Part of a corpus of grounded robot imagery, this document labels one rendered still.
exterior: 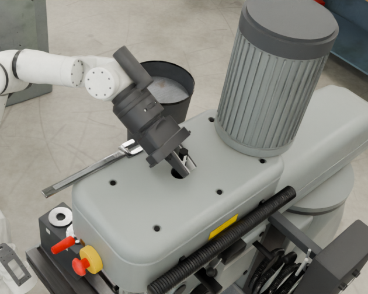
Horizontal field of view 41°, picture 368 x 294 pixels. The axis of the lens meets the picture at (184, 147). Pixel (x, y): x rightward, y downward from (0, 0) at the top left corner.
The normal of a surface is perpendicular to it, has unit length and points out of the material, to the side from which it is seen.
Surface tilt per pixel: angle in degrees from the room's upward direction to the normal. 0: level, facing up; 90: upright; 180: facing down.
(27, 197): 0
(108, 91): 67
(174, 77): 86
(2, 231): 59
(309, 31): 0
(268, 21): 0
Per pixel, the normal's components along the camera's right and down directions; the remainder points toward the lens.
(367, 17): -0.74, 0.40
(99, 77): -0.26, 0.30
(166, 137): 0.53, -0.37
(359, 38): 0.14, -0.70
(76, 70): 0.96, 0.17
